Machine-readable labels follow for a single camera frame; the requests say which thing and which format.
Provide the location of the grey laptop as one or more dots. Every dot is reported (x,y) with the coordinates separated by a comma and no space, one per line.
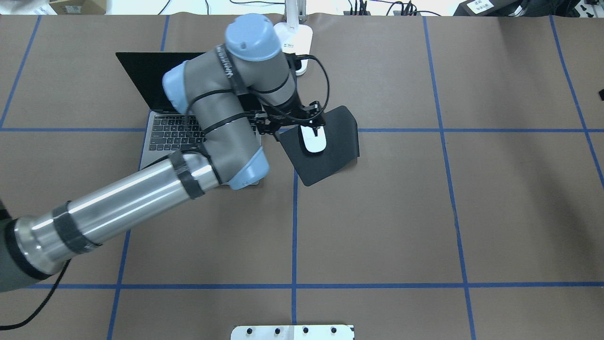
(166,131)

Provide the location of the black mouse pad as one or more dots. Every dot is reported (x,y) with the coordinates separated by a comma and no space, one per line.
(316,157)

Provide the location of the white computer mouse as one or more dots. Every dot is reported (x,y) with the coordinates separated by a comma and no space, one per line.
(313,139)

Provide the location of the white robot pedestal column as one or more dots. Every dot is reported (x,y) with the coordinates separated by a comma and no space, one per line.
(294,332)

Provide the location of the white desk lamp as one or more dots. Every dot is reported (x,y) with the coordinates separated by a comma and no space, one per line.
(295,36)

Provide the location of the cardboard box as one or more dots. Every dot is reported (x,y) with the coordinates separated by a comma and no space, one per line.
(79,7)

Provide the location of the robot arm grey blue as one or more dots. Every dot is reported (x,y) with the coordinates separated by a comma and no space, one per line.
(243,87)

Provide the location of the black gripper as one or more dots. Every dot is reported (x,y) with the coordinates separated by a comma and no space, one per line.
(296,109)

